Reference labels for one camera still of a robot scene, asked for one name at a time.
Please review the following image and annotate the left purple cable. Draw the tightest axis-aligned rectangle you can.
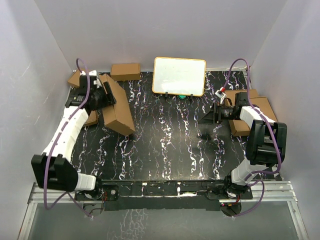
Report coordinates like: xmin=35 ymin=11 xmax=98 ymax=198
xmin=43 ymin=57 xmax=91 ymax=211

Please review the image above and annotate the purple cable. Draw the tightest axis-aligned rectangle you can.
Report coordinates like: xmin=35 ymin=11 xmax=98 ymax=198
xmin=221 ymin=58 xmax=285 ymax=181
xmin=43 ymin=57 xmax=91 ymax=211

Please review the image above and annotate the folded cardboard box back centre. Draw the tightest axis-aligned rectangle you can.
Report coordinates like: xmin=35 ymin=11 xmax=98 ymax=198
xmin=110 ymin=63 xmax=141 ymax=81

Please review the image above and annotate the black base bar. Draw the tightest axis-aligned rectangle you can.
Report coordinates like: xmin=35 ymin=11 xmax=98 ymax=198
xmin=99 ymin=178 xmax=253 ymax=212

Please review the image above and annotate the large cardboard box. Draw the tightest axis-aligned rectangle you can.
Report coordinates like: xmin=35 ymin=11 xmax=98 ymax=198
xmin=224 ymin=89 xmax=250 ymax=137
xmin=99 ymin=74 xmax=136 ymax=136

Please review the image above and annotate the small folded cardboard box right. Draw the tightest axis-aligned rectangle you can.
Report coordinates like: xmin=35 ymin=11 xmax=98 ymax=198
xmin=250 ymin=96 xmax=277 ymax=122

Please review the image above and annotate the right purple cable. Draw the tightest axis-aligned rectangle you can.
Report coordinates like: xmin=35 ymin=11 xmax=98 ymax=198
xmin=221 ymin=58 xmax=285 ymax=181

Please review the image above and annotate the white board with yellow frame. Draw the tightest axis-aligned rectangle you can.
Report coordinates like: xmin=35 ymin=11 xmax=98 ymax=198
xmin=152 ymin=56 xmax=207 ymax=97

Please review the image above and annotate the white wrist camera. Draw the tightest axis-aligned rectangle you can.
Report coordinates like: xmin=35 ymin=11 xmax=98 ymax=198
xmin=79 ymin=70 xmax=101 ymax=86
xmin=215 ymin=87 xmax=227 ymax=105

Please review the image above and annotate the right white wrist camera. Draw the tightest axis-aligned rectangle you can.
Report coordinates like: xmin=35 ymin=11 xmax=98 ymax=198
xmin=215 ymin=87 xmax=227 ymax=105

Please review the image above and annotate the folded cardboard box back left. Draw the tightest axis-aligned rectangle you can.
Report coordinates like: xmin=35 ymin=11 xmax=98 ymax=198
xmin=67 ymin=70 xmax=81 ymax=88

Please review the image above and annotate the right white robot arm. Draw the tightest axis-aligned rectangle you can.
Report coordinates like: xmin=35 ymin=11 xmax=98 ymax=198
xmin=198 ymin=92 xmax=288 ymax=198

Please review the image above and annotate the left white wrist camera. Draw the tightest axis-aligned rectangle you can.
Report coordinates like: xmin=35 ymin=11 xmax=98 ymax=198
xmin=79 ymin=70 xmax=101 ymax=86

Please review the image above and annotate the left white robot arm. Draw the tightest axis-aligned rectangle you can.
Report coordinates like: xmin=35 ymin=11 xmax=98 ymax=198
xmin=31 ymin=70 xmax=117 ymax=196

